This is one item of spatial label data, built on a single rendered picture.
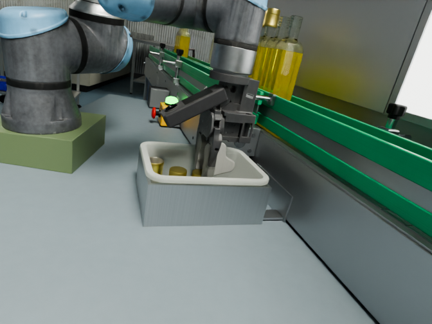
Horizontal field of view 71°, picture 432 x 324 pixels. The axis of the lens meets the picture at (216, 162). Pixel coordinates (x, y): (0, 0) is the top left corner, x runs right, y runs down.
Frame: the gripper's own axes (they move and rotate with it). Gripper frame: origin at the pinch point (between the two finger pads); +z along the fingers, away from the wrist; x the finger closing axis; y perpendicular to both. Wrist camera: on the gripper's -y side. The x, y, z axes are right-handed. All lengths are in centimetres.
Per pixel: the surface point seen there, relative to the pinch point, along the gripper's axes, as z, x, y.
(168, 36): -27, 699, 122
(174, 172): -0.8, -0.4, -5.3
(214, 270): 5.5, -19.7, -2.7
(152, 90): -2, 78, 2
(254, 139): -5.4, 10.0, 15.5
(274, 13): -34.5, 27.0, 22.4
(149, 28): -35, 713, 80
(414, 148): -15.3, -20.6, 25.0
